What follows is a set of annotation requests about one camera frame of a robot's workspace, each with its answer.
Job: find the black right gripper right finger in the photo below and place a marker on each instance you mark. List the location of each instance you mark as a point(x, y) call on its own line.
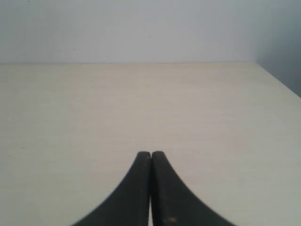
point(173, 203)

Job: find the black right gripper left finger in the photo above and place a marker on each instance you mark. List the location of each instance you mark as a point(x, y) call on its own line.
point(128, 204)

